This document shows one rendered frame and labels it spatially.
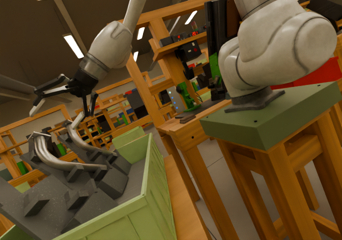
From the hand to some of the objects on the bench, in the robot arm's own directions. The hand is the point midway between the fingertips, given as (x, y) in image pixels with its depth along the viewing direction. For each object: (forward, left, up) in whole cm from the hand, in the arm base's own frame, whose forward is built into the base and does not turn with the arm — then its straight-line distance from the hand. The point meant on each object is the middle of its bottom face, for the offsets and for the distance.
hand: (55, 119), depth 56 cm
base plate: (+38, -128, -31) cm, 137 cm away
